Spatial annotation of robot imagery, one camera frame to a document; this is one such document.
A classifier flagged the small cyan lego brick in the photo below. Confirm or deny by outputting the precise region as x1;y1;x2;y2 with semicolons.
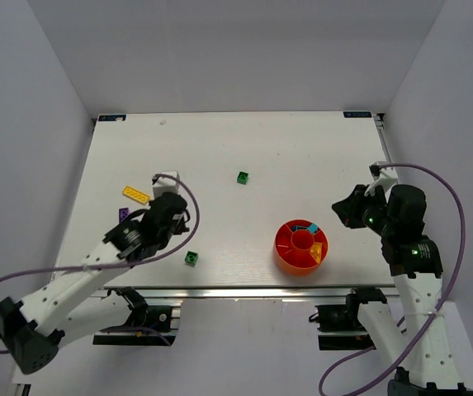
306;224;319;234

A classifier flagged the yellow 2x3 lego brick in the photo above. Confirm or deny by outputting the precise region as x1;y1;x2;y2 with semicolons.
310;242;322;264

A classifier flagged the orange divided round container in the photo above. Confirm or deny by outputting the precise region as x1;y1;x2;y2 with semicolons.
272;219;329;276

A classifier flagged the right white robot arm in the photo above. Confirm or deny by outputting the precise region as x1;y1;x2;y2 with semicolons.
332;185;473;395

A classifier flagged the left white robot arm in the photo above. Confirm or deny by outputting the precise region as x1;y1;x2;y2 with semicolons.
0;192;189;375

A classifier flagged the purple lego piece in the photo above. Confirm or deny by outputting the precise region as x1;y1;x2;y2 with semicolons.
118;207;130;223

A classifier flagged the yellow long flat lego plate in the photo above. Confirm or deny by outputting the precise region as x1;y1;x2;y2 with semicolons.
122;186;150;205

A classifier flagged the green lego brick near front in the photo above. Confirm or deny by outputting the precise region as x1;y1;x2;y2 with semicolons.
184;251;199;266

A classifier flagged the green square lego brick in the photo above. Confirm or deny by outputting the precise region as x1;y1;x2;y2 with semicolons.
237;172;249;185

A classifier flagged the blue label sticker right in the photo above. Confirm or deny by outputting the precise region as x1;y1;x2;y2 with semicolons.
343;111;372;119

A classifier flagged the blue label sticker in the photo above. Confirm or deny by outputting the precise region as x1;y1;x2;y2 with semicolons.
343;111;372;119
97;114;126;122

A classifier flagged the blue label sticker left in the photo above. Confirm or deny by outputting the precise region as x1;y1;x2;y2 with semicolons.
97;114;126;122

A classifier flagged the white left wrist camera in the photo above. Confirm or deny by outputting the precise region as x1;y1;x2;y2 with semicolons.
152;171;180;200

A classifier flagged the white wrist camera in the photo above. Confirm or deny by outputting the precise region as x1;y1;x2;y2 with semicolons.
364;161;398;196
152;171;180;200

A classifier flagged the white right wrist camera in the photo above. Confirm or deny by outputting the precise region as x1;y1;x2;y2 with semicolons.
364;161;398;196

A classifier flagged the aluminium front table rail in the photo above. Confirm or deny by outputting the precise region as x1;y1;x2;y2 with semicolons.
91;286;398;300

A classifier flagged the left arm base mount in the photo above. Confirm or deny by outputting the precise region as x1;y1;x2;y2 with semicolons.
92;287;180;347

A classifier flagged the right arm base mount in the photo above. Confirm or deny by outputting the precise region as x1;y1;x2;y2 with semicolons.
308;304;374;351

